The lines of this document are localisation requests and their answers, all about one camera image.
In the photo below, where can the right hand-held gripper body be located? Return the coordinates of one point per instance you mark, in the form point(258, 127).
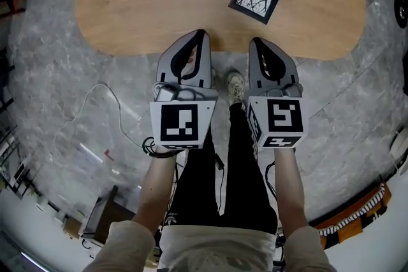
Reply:
point(283, 118)

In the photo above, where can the black cabinet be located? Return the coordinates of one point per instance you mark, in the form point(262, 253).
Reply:
point(406, 70)

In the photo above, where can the black metal rack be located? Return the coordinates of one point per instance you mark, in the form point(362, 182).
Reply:
point(4, 79)

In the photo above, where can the dark wooden side table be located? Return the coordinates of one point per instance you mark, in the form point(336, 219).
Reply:
point(108, 213)

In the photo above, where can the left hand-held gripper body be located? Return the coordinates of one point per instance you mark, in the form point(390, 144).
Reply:
point(178, 124)

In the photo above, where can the person's right forearm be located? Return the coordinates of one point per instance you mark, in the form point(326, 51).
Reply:
point(290, 188)

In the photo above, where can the person's right beige shoe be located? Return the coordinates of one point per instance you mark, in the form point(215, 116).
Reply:
point(235, 86)

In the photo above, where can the person's left hand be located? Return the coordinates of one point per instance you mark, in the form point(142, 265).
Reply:
point(191, 58)

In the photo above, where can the white round appliance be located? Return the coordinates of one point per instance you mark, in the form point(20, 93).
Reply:
point(400, 146)

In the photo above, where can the person's white printed t-shirt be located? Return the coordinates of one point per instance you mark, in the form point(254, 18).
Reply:
point(216, 251)

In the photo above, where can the person's black trousers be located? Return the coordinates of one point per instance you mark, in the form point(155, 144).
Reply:
point(197, 184)

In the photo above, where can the black white striped cloth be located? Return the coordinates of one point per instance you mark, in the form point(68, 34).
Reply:
point(350, 216)

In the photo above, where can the person's left forearm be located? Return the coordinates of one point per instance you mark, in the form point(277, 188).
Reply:
point(156, 188)

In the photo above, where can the wooden coffee table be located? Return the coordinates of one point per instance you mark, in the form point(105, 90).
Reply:
point(143, 3)

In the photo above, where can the orange wooden bench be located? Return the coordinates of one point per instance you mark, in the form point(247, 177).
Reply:
point(350, 229)

